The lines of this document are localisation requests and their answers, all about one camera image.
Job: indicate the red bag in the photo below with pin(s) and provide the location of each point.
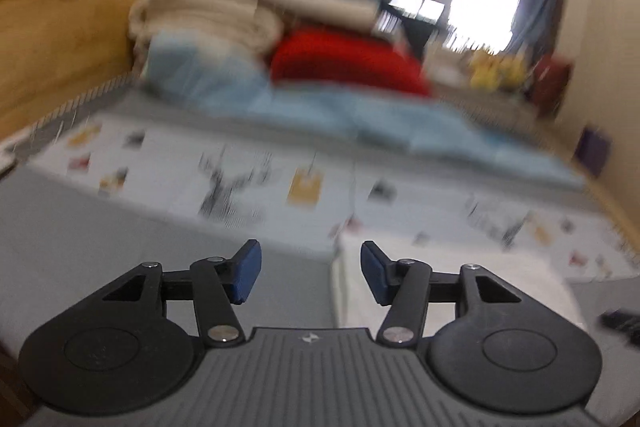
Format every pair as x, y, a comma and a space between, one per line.
552, 84

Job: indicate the cream folded blanket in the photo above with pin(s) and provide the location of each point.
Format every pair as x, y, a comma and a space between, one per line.
200, 17

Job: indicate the white object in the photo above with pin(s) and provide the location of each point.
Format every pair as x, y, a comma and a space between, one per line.
6, 159

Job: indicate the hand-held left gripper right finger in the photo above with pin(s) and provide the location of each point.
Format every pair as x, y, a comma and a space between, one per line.
375, 272

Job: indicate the yellow plush toy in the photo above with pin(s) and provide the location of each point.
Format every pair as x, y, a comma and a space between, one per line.
492, 69

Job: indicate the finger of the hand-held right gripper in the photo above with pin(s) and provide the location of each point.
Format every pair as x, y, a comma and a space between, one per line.
620, 321

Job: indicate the purple box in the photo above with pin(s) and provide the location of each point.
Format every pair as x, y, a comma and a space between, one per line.
592, 147

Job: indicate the white small garment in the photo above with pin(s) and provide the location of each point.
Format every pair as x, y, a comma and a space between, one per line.
505, 302

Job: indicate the red folded blanket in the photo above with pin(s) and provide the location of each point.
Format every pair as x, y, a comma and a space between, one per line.
345, 59

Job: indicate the light blue blanket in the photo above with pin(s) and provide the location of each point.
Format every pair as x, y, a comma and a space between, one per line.
350, 112

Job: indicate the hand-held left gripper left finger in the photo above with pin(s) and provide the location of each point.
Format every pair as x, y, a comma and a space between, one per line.
247, 272

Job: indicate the printed pale blanket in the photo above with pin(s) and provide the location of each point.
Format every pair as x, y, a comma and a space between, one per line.
260, 167

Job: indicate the wooden headboard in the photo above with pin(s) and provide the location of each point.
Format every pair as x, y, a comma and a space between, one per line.
60, 42

